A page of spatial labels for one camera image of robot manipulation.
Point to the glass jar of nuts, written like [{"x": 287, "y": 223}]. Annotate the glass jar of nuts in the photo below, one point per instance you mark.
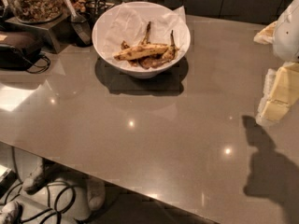
[{"x": 36, "y": 11}]

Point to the spotted yellow banana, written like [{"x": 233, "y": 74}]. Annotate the spotted yellow banana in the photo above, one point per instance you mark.
[{"x": 140, "y": 51}]

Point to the black wire basket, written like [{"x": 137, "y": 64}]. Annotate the black wire basket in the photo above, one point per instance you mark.
[{"x": 95, "y": 8}]

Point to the dark metal tray stand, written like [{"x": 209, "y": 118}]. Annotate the dark metal tray stand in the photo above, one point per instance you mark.
[{"x": 56, "y": 34}]

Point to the brown overripe banana bunch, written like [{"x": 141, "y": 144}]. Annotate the brown overripe banana bunch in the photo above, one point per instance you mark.
[{"x": 157, "y": 60}]

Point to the white paper napkin liner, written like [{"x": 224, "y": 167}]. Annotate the white paper napkin liner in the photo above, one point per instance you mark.
[{"x": 141, "y": 39}]

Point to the black appliance with cord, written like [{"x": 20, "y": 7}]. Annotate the black appliance with cord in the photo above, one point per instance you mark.
[{"x": 21, "y": 51}]

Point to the white robot base leg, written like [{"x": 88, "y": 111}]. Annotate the white robot base leg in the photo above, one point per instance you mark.
[{"x": 51, "y": 194}]

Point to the white ceramic bowl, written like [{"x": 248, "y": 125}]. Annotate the white ceramic bowl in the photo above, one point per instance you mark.
[{"x": 128, "y": 22}]

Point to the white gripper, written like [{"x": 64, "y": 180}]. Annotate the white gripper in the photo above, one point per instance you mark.
[{"x": 288, "y": 32}]

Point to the metal scoop with handle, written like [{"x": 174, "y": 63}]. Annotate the metal scoop with handle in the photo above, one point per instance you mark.
[{"x": 80, "y": 24}]

